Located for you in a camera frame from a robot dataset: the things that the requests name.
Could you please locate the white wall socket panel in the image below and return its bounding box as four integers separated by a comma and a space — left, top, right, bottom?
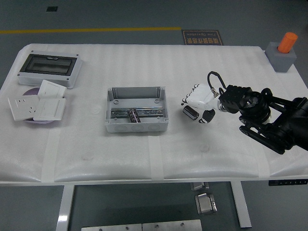
8, 95, 41, 122

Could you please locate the white tape strip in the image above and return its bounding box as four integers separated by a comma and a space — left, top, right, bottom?
40, 131, 61, 183

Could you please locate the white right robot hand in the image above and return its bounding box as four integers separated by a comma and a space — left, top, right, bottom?
180, 83, 221, 125

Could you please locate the metal mounting rail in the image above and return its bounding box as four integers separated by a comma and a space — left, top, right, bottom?
110, 105, 165, 119

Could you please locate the grey box with dark window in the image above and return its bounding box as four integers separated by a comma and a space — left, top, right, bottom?
17, 50, 84, 90

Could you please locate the grey block holder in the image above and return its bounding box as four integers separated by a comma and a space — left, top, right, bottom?
265, 41, 297, 73

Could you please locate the grey metal base plate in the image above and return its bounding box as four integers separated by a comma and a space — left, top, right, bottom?
141, 219, 203, 231
81, 223, 143, 231

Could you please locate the black floor sign orange text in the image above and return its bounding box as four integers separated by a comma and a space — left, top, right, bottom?
181, 29, 225, 46

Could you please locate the small silver metal block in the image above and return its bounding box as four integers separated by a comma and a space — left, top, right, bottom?
190, 182, 210, 192

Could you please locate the purple plate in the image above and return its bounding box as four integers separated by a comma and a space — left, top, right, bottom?
22, 87, 66, 125

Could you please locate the black table control panel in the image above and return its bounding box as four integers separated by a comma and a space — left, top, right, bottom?
268, 179, 308, 186

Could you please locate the white foam mat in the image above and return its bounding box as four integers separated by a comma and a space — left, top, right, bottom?
0, 43, 308, 184

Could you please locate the large silver metal block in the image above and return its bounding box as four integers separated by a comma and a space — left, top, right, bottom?
194, 192, 218, 216

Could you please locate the white wall switch panel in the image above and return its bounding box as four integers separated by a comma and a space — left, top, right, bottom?
38, 79, 67, 99
33, 97, 67, 122

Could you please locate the orange cylinder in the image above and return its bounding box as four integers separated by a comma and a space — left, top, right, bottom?
277, 31, 299, 54

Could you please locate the grey open junction box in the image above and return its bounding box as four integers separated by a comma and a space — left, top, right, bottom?
103, 86, 169, 133

